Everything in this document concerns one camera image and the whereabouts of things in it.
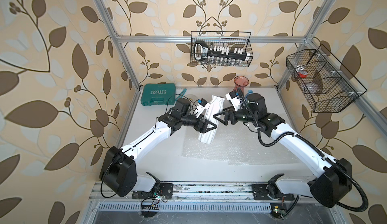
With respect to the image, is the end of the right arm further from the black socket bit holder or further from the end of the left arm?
the black socket bit holder

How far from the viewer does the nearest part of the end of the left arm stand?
1.94 ft

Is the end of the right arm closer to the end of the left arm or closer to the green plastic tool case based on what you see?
the end of the left arm
